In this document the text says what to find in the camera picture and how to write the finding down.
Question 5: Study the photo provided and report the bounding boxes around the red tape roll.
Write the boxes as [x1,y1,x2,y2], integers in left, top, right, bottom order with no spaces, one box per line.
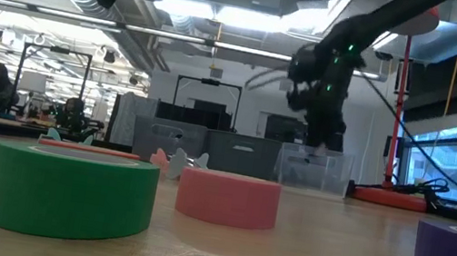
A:
[37,136,143,162]

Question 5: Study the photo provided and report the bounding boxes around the black low partition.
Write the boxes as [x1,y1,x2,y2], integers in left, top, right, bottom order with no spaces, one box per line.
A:
[154,99,234,133]

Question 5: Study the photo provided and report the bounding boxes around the black cabinet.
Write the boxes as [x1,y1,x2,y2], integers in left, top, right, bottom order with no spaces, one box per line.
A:
[262,112,312,148]

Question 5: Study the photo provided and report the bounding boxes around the smoky grey plastic bin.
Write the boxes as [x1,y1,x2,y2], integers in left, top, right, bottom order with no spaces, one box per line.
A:
[128,113,211,172]

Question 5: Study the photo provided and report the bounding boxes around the grey cloth cover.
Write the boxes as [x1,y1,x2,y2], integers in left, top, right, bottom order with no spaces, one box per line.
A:
[107,90,161,151]

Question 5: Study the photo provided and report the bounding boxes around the white and pink staple remover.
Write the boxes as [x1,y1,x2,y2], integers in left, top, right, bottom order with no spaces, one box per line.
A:
[146,143,212,186]

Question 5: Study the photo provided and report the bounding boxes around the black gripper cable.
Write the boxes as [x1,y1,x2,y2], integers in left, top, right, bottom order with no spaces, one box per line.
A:
[343,70,457,195]

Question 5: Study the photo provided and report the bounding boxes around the red desk lamp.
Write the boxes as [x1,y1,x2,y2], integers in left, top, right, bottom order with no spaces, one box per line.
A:
[349,0,457,214]

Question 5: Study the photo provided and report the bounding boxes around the green tape roll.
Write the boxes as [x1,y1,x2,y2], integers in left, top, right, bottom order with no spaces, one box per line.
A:
[0,136,163,254]

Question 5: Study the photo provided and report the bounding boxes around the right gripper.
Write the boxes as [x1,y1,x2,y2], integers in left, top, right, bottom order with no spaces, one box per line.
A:
[275,41,368,160]

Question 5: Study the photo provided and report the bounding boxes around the black coiled cable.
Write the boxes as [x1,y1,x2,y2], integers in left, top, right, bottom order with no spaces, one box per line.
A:
[355,165,452,203]

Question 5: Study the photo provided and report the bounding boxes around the black camera rig frame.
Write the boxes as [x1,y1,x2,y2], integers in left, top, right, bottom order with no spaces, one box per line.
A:
[12,40,95,103]
[169,74,244,133]

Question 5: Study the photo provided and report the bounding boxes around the teal plastic bin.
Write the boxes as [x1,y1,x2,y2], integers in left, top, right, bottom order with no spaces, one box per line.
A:
[201,128,284,182]

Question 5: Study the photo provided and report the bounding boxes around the clear plastic bin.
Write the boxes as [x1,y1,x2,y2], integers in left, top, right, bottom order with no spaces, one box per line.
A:
[272,141,357,200]

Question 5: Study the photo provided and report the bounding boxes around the yellow hanging cable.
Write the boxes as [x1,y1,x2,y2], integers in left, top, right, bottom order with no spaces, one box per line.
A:
[440,13,457,120]

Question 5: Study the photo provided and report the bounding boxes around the pink tape roll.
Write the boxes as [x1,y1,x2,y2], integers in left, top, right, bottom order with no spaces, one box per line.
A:
[172,163,283,234]

